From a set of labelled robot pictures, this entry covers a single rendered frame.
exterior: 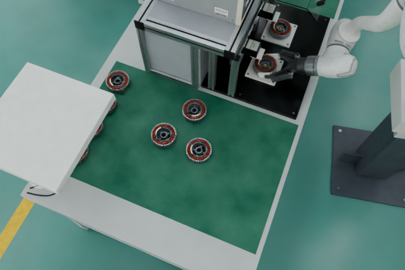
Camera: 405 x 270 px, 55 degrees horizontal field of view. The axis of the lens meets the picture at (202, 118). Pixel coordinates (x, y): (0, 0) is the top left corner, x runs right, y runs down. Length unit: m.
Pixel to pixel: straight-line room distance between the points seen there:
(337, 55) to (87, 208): 1.22
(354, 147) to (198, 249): 1.45
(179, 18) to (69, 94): 0.56
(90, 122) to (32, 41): 1.98
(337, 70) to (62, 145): 1.12
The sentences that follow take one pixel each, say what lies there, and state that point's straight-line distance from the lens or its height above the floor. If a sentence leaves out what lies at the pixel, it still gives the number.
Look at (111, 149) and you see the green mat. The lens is 1.78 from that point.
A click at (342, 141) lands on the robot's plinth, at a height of 0.02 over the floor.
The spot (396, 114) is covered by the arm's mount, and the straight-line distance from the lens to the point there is 1.96.
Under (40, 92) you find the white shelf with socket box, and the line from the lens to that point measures 1.44.
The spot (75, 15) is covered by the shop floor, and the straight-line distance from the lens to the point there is 3.31.
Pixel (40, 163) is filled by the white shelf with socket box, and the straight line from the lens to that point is 1.32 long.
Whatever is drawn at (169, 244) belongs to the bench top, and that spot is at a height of 0.75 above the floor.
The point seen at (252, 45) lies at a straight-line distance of 1.82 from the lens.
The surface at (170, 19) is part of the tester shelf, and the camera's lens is 1.65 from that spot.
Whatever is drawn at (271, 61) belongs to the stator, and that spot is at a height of 0.81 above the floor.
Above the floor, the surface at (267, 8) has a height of 0.92.
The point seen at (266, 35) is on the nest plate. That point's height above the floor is 0.78.
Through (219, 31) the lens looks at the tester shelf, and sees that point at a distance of 1.61.
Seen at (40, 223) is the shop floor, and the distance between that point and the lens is 2.59.
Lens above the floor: 2.35
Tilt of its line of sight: 63 degrees down
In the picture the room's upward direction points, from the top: straight up
